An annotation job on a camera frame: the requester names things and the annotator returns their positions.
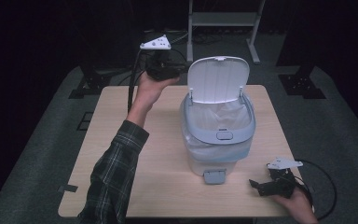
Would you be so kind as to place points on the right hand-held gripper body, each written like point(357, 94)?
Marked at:
point(278, 186)

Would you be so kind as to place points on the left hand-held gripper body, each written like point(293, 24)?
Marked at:
point(158, 67)

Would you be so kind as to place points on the white grey pedal trash can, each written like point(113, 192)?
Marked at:
point(219, 137)

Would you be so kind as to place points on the person's left hand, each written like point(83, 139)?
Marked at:
point(147, 90)

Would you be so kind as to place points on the person's right hand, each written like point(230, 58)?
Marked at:
point(296, 207)

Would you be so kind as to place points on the white plastic bin liner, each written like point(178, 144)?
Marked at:
point(219, 116)

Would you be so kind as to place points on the white metal stand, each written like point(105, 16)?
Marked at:
point(223, 18)

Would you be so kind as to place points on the black stand base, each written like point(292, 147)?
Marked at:
point(303, 84)
point(93, 82)

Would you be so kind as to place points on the grey tape strip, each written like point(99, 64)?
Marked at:
point(67, 188)

